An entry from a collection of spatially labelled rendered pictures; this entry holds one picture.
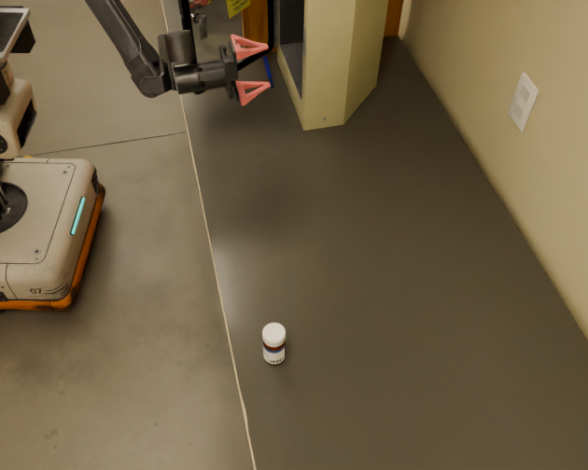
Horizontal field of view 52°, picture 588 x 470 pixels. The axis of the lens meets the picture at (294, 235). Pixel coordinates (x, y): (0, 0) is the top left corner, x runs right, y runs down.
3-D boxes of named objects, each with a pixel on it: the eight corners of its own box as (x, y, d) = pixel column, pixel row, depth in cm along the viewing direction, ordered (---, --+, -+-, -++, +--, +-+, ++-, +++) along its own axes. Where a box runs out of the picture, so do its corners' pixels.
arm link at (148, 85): (161, 85, 135) (142, 94, 128) (149, 33, 130) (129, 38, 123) (209, 82, 131) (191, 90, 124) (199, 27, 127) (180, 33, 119)
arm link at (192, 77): (173, 92, 131) (174, 97, 126) (166, 61, 128) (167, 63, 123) (204, 88, 132) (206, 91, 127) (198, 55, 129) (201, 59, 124)
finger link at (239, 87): (273, 75, 128) (229, 81, 127) (273, 101, 134) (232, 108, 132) (265, 56, 132) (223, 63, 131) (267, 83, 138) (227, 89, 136)
